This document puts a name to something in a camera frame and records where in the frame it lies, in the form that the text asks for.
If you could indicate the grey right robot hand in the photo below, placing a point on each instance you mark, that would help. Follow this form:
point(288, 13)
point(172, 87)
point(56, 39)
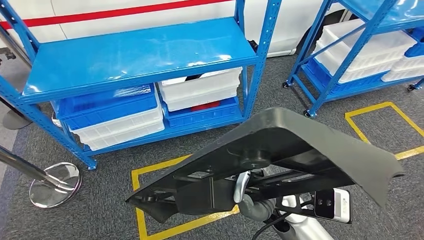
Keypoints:
point(255, 208)

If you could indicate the chrome stanchion post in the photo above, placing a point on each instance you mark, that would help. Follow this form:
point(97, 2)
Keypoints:
point(53, 192)

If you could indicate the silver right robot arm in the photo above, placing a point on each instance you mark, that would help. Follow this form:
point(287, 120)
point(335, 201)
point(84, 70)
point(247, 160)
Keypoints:
point(304, 228)

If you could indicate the blue plastic bin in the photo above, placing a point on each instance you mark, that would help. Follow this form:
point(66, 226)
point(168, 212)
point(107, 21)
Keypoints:
point(198, 117)
point(99, 109)

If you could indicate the blue metal shelf rack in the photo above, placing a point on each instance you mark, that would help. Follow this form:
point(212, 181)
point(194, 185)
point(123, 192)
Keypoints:
point(132, 56)

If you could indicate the yellow floor tape square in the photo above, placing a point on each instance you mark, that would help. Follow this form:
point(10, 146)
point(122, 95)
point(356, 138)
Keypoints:
point(136, 198)
point(356, 129)

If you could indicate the blue wheeled shelf rack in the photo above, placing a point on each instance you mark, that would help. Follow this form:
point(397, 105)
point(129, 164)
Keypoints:
point(397, 13)

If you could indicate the black plastic frame part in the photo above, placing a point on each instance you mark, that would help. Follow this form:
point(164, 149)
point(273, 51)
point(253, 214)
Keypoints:
point(281, 142)

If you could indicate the red item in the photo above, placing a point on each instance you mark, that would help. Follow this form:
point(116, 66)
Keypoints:
point(205, 106)

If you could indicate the white car with red stripe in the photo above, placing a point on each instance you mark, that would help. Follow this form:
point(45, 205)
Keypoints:
point(132, 24)

